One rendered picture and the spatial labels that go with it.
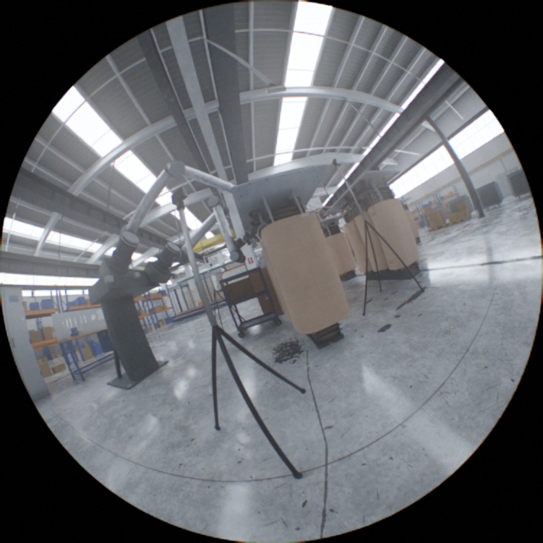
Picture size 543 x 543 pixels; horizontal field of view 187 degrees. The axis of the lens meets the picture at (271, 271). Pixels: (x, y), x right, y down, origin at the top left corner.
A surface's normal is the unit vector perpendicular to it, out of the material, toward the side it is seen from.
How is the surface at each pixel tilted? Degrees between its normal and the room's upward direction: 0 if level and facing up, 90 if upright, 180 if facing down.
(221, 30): 180
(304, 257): 90
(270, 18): 174
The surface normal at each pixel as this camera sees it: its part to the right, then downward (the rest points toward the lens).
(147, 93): 0.25, 0.97
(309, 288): 0.06, -0.06
